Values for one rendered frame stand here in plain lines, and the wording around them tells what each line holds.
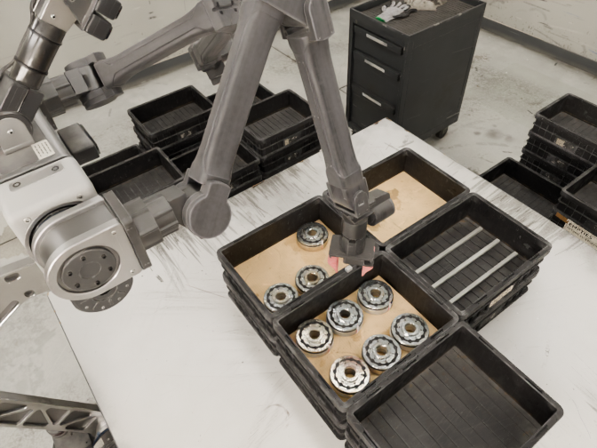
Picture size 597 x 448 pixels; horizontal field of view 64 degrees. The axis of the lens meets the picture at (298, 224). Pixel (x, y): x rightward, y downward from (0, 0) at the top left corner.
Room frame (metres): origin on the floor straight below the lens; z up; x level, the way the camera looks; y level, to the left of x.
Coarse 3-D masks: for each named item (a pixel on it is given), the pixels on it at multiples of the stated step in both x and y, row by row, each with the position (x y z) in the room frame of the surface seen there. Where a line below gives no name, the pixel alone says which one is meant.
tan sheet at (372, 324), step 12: (396, 300) 0.77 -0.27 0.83; (324, 312) 0.74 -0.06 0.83; (396, 312) 0.73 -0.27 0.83; (408, 312) 0.73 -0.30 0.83; (372, 324) 0.69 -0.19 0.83; (384, 324) 0.69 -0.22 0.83; (432, 324) 0.68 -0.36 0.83; (312, 336) 0.67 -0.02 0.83; (336, 336) 0.66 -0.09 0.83; (348, 336) 0.66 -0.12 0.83; (360, 336) 0.66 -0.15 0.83; (336, 348) 0.62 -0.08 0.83; (348, 348) 0.62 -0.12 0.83; (360, 348) 0.62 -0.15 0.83; (312, 360) 0.60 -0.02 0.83; (324, 360) 0.59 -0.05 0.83; (324, 372) 0.56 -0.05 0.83; (372, 372) 0.55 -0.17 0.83
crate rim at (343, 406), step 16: (384, 256) 0.86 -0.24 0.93; (352, 272) 0.80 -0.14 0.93; (320, 288) 0.76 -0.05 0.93; (304, 304) 0.71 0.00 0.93; (288, 336) 0.61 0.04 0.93; (432, 336) 0.59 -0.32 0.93; (416, 352) 0.55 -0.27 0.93; (320, 384) 0.49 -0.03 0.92; (368, 384) 0.48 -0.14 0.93; (336, 400) 0.44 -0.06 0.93; (352, 400) 0.44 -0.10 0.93
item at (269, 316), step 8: (312, 200) 1.10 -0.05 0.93; (296, 208) 1.07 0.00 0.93; (336, 208) 1.06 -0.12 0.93; (280, 216) 1.04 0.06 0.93; (264, 224) 1.01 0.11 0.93; (272, 224) 1.01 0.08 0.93; (248, 232) 0.98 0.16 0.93; (256, 232) 0.98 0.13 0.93; (240, 240) 0.95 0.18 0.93; (224, 248) 0.92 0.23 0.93; (376, 248) 0.89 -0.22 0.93; (224, 256) 0.89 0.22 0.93; (224, 264) 0.86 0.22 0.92; (232, 272) 0.83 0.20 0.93; (344, 272) 0.81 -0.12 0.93; (240, 280) 0.80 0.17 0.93; (328, 280) 0.78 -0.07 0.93; (248, 288) 0.77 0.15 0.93; (312, 288) 0.76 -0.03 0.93; (248, 296) 0.76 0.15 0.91; (256, 296) 0.74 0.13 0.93; (304, 296) 0.73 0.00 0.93; (256, 304) 0.72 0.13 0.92; (288, 304) 0.71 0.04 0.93; (264, 312) 0.69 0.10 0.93; (280, 312) 0.69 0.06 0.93; (272, 320) 0.67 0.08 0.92
